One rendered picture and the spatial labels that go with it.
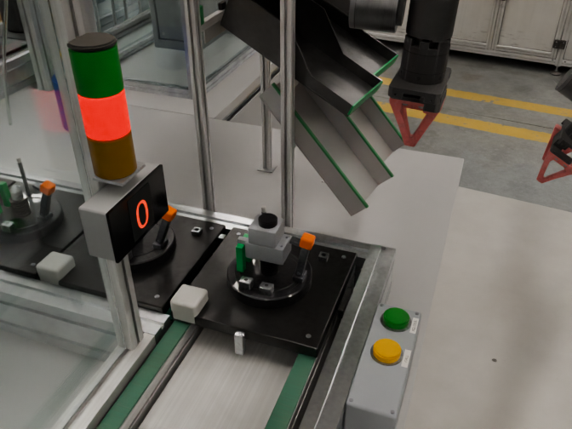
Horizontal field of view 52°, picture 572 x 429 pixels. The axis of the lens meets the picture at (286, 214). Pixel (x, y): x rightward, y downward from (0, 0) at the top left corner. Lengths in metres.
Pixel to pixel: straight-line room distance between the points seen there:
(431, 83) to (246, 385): 0.50
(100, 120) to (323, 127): 0.59
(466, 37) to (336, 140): 3.85
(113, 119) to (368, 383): 0.48
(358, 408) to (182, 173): 0.87
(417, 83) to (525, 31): 4.13
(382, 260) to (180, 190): 0.59
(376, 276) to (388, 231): 0.30
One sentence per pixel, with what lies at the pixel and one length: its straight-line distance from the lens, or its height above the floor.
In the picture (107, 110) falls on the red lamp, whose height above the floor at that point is 1.35.
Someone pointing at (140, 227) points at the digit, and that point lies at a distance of 0.75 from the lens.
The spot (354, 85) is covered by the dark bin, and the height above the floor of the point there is 1.20.
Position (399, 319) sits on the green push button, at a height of 0.97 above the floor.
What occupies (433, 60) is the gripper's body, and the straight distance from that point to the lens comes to 0.76.
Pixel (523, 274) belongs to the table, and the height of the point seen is 0.86.
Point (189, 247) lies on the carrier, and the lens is 1.06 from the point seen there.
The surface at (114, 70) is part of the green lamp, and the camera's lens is 0.66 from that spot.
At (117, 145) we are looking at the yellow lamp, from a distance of 0.69.
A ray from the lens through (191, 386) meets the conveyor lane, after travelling 0.91.
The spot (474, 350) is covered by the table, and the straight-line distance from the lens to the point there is 1.07.
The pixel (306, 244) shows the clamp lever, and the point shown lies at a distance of 0.90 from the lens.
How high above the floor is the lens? 1.61
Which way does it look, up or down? 34 degrees down
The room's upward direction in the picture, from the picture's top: straight up
